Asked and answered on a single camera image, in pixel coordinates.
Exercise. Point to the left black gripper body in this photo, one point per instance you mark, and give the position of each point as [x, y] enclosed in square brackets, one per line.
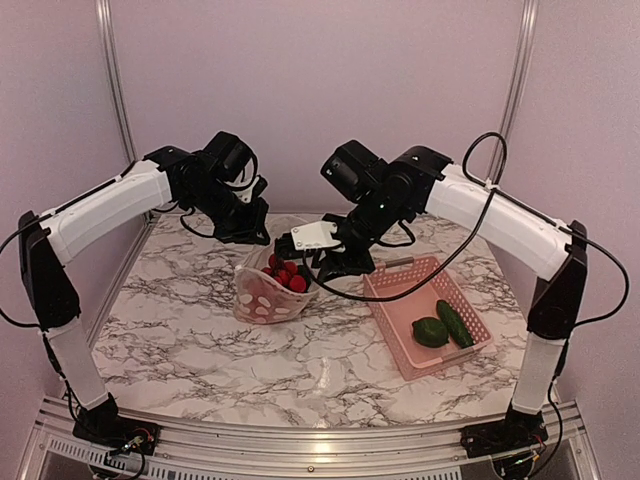
[226, 212]

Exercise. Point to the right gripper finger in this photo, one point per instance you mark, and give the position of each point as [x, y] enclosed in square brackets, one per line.
[331, 269]
[312, 260]

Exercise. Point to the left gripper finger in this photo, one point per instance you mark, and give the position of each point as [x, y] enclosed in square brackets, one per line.
[258, 233]
[228, 237]

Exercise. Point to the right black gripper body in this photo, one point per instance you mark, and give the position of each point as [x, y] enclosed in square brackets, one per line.
[376, 218]

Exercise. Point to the bunch of red strawberries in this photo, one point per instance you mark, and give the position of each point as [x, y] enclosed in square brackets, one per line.
[287, 273]

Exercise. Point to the clear zip top bag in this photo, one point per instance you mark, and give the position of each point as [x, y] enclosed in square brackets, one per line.
[249, 272]

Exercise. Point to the pink plastic basket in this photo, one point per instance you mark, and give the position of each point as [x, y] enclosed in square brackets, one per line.
[395, 319]

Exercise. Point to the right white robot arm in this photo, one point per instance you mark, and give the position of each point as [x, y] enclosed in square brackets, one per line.
[424, 181]

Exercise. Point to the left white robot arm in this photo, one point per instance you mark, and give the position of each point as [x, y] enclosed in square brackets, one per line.
[52, 240]

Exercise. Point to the dark green cucumber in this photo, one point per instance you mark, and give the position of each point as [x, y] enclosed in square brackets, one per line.
[454, 324]

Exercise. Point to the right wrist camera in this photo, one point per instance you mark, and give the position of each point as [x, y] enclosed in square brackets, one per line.
[311, 237]

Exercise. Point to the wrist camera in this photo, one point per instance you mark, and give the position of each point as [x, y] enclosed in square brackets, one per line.
[311, 237]
[247, 194]

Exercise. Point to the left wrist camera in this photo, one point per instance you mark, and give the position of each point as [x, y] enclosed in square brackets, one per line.
[247, 194]

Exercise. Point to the left aluminium frame post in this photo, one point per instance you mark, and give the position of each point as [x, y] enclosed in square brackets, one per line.
[109, 49]

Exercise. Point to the aluminium frame post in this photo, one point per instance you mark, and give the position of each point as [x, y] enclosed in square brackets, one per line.
[521, 66]
[109, 49]

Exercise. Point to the front aluminium rail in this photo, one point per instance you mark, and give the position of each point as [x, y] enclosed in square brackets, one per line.
[192, 449]

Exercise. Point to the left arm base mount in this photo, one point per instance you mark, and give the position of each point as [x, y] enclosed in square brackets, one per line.
[105, 426]

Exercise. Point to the right aluminium frame post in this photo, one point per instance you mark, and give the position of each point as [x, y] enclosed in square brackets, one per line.
[521, 66]

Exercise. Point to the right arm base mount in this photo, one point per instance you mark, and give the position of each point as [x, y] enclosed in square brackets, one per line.
[515, 430]

